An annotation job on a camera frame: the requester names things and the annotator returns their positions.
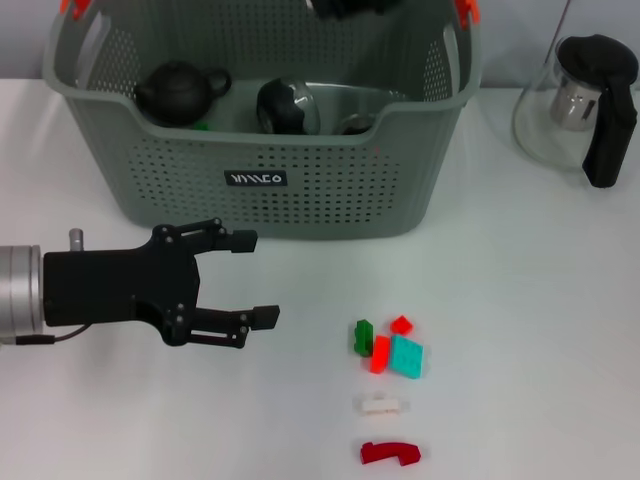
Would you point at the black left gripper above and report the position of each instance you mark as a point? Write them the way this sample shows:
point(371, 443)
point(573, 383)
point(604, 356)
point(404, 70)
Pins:
point(115, 285)

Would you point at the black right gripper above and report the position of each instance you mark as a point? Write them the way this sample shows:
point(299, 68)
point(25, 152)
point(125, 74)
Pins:
point(350, 7)

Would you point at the glass teacup black base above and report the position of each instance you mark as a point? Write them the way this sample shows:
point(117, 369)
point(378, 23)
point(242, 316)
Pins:
point(280, 107)
point(357, 122)

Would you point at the green toy brick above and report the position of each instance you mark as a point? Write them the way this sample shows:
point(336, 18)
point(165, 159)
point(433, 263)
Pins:
point(201, 126)
point(362, 337)

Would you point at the teal toy brick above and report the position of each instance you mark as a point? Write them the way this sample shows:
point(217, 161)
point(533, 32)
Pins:
point(407, 357)

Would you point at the grey perforated storage bin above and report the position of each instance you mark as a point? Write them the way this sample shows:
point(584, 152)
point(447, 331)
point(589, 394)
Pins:
point(200, 165)

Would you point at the long orange-red toy brick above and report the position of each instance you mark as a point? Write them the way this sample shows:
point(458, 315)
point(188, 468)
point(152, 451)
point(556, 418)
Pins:
point(380, 355)

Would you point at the white toy brick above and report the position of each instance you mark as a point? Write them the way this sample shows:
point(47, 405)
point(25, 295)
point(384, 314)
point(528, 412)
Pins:
point(380, 405)

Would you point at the black clay teapot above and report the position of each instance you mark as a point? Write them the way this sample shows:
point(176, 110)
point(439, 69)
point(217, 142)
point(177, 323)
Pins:
point(175, 95)

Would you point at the dark red curved brick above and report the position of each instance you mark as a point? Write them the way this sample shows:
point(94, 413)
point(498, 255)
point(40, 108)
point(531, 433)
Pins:
point(390, 452)

